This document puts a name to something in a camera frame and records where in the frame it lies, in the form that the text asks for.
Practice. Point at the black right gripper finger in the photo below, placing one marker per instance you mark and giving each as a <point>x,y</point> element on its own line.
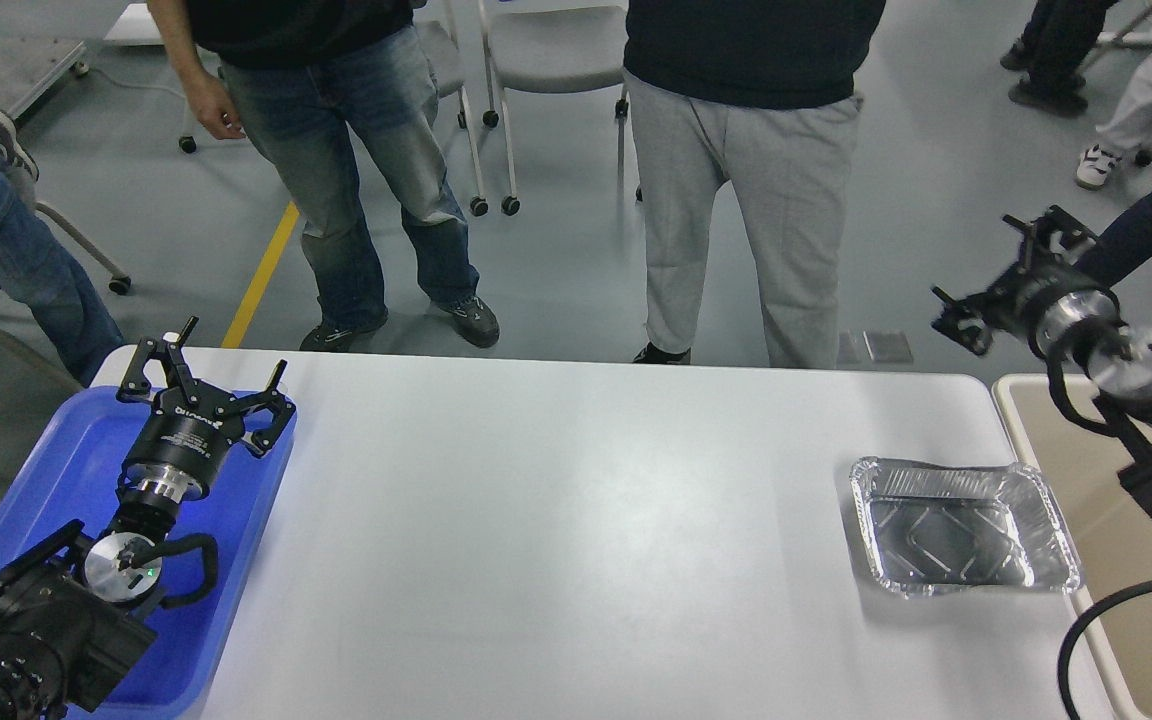
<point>1053,237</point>
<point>963,321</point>

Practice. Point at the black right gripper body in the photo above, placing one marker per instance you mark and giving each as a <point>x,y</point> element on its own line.
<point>1042,303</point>

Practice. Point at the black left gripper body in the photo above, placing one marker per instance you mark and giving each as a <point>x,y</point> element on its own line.
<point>184,444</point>

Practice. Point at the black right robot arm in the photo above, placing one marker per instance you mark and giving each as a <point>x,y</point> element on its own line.
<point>1086,422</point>

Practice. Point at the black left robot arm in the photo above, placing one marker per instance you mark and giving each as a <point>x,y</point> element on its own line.
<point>126,539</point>

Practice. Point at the person in black trousers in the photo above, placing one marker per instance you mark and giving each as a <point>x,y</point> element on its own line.
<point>1058,36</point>

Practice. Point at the aluminium foil tray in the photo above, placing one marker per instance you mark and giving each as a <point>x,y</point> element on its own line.
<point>928,529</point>

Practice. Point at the blue plastic tray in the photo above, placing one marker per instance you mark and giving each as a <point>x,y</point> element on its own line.
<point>71,475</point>

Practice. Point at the person in jeans at left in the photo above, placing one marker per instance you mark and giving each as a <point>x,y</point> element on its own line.
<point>35,270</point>

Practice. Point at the person in grey sweatpants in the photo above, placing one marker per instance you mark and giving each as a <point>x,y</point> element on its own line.
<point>759,95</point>

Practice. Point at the person in blue jeans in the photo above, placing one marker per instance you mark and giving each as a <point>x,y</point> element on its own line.
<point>302,80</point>

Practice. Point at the grey metal cart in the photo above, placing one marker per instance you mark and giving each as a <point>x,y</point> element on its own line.
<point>26,70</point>

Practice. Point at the beige plastic bin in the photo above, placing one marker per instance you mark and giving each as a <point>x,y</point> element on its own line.
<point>1111,534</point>

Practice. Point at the grey chair on castors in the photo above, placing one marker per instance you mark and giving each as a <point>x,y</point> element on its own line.
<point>563,51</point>

